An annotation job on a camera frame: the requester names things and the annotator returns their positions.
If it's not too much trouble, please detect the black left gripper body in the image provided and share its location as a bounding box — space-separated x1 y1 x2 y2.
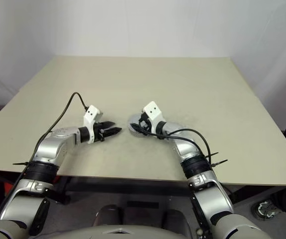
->
93 121 106 143

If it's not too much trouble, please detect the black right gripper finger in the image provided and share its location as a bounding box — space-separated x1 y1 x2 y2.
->
131 123 146 135

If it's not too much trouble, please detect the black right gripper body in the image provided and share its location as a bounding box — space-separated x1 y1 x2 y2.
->
138 113 152 134

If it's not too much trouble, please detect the grey metal motor ring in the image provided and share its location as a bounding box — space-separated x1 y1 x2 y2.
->
128 114 146 130

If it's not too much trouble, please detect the dark rounded shape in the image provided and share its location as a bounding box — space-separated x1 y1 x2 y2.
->
164 209 192 226
95 204 123 226

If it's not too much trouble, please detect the black and white sneaker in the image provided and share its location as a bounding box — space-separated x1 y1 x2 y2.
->
251 200 282 221

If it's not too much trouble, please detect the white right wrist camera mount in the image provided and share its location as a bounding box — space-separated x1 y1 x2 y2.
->
142 101 166 134

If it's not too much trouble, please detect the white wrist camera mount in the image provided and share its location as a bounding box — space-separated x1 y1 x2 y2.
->
83 105 101 144
142 101 166 134

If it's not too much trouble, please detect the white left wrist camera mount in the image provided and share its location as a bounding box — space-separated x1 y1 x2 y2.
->
83 105 101 144

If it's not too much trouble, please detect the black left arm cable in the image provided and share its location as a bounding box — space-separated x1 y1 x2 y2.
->
0 92 89 220

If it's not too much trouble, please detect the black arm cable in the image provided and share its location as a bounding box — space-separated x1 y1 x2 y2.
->
0 92 89 220
137 117 213 170

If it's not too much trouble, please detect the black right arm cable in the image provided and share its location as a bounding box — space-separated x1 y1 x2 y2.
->
137 117 213 170

